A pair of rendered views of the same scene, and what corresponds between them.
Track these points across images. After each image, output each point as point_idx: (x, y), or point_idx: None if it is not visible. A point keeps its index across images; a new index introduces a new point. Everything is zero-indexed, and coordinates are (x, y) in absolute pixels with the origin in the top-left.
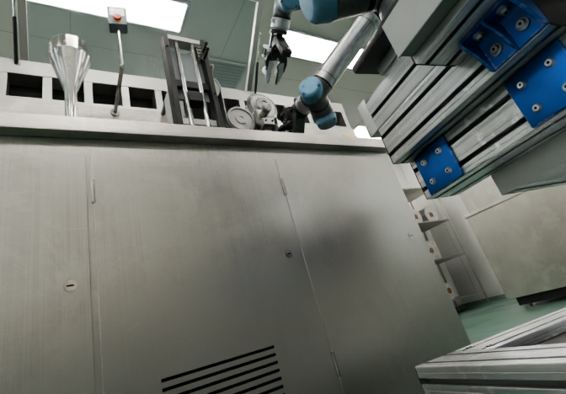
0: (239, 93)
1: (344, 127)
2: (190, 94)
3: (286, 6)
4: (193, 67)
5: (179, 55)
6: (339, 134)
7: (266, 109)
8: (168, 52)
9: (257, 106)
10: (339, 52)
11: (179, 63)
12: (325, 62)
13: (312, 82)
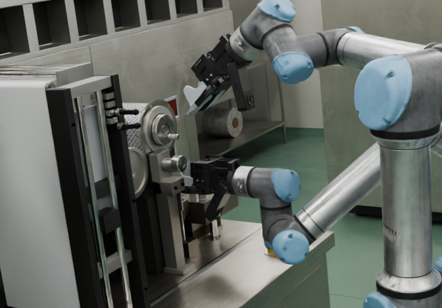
0: None
1: (218, 11)
2: (106, 223)
3: (288, 83)
4: (97, 138)
5: (86, 133)
6: (210, 32)
7: (181, 170)
8: (75, 141)
9: (154, 138)
10: (344, 204)
11: (87, 153)
12: (321, 212)
13: (298, 246)
